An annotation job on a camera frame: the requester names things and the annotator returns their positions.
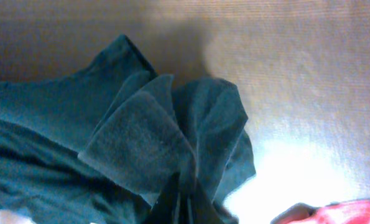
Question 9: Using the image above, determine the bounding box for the red t-shirt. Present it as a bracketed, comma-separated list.
[271, 199, 370, 224]

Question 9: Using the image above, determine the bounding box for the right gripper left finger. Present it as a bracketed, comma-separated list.
[144, 173, 180, 224]

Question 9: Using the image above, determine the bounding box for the dark green t-shirt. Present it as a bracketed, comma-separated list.
[0, 35, 256, 223]

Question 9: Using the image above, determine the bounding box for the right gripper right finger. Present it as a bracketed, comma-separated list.
[186, 182, 224, 224]

